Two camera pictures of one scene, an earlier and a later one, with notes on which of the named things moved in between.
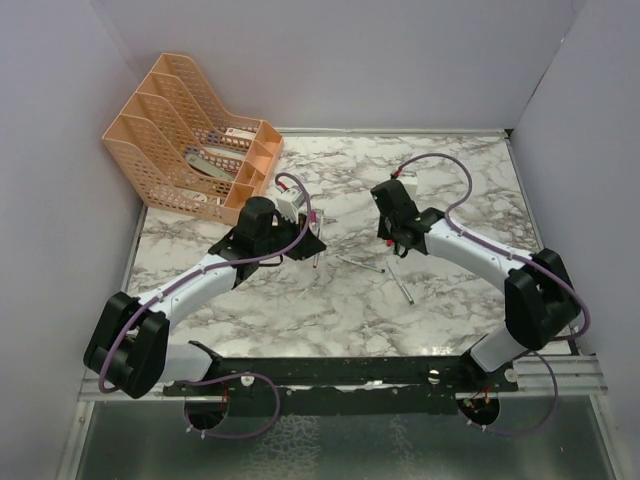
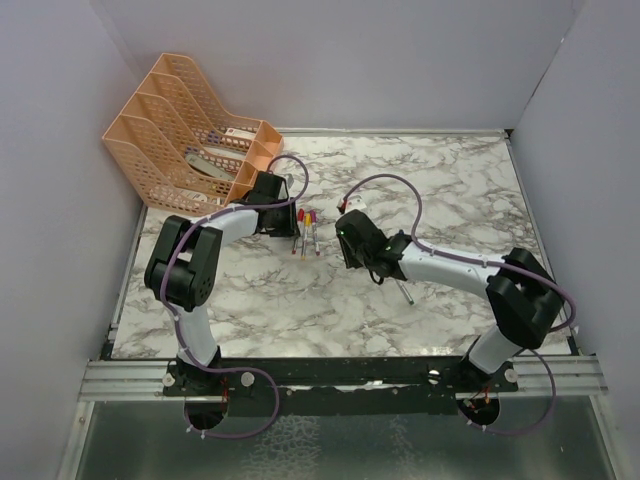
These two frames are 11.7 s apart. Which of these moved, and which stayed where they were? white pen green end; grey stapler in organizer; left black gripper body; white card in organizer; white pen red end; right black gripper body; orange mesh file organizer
Moved: right black gripper body; white pen red end; left black gripper body
Stayed: orange mesh file organizer; white card in organizer; grey stapler in organizer; white pen green end
